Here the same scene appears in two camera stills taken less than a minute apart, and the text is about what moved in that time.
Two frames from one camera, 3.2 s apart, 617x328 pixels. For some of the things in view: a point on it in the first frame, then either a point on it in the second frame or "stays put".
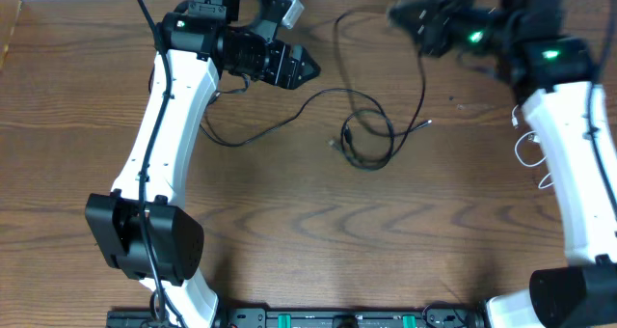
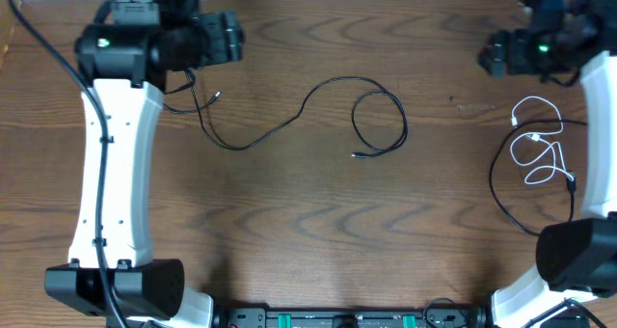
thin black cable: x=290 y=121 → x=374 y=150
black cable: x=404 y=136 → x=571 y=178
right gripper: x=433 y=36 → x=514 y=64
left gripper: x=292 y=78 → x=228 y=39
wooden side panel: x=10 y=8 stays put
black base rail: x=312 y=317 stays put
